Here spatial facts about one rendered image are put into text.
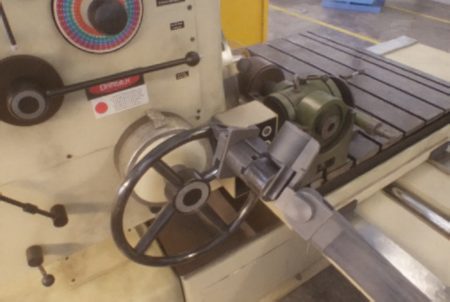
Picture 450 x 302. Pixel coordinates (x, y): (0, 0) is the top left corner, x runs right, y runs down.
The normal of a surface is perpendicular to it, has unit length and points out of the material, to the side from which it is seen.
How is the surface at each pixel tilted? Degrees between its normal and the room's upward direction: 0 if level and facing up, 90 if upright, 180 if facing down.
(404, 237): 0
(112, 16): 90
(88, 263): 0
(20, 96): 90
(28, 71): 90
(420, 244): 0
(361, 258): 52
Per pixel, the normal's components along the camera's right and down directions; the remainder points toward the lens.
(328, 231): -0.30, -0.10
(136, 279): -0.04, -0.82
